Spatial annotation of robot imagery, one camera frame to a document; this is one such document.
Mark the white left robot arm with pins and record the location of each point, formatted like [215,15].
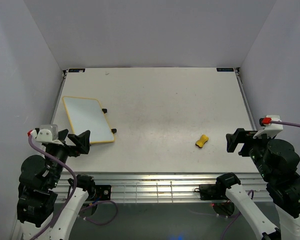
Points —
[40,174]

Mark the aluminium frame rail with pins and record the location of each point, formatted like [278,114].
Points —
[159,188]

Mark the yellow framed small whiteboard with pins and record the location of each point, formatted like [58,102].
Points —
[87,114]

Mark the blue label sticker left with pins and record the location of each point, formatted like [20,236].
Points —
[76,70]

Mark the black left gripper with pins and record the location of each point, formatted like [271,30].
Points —
[82,140]

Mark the blue label sticker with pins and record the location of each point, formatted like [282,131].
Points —
[225,69]
[76,70]

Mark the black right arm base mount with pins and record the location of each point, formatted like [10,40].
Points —
[210,192]

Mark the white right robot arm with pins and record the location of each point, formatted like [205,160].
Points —
[276,162]

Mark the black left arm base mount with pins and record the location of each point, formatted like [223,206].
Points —
[102,193]

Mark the blue label sticker right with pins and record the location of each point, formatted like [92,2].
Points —
[225,69]

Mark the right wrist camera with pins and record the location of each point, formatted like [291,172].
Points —
[270,127]

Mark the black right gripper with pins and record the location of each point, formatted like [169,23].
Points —
[239,136]

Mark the black yellow whiteboard eraser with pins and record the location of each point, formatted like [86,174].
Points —
[202,141]

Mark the metal wire whiteboard stand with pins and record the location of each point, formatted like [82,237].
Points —
[108,120]

